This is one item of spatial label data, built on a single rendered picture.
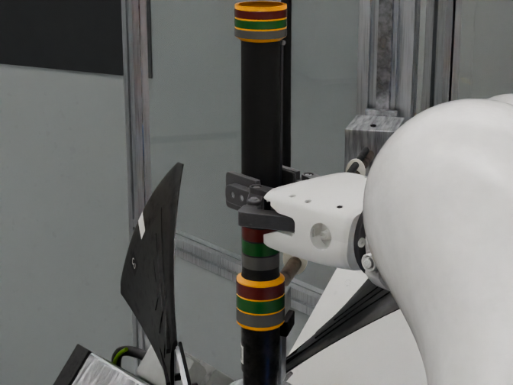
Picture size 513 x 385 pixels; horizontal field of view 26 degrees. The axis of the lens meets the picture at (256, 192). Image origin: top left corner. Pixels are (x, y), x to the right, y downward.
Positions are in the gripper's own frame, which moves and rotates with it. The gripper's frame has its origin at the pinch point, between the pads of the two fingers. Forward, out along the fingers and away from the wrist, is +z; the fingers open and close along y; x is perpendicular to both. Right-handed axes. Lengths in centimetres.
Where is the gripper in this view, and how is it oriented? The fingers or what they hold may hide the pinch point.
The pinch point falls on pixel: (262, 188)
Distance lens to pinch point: 96.3
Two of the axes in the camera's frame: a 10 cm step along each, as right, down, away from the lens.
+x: 0.0, -9.6, -2.9
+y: 7.7, -1.8, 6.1
